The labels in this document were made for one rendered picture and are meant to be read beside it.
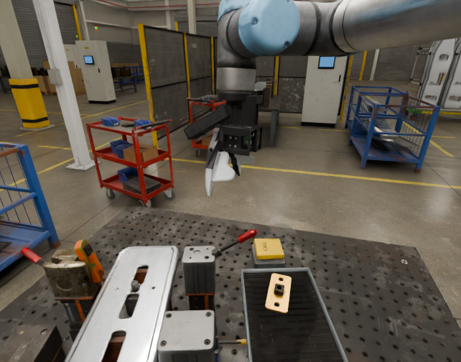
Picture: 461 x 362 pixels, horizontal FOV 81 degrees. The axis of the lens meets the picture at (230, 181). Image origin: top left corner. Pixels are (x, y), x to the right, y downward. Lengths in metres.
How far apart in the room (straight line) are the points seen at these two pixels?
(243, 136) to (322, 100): 6.29
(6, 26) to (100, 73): 3.77
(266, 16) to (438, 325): 1.15
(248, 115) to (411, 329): 0.96
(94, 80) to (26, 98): 3.76
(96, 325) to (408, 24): 0.77
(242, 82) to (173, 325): 0.46
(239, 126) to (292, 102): 7.10
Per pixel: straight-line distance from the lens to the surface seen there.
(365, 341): 1.12
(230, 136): 0.54
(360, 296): 1.25
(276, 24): 0.42
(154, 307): 0.74
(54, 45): 4.42
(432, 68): 8.82
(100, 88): 10.78
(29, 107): 7.57
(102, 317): 0.76
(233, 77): 0.52
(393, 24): 0.39
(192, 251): 0.78
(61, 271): 0.86
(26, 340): 0.76
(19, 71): 7.56
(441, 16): 0.36
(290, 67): 7.55
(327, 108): 6.82
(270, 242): 0.64
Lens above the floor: 1.55
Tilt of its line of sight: 25 degrees down
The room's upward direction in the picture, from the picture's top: straight up
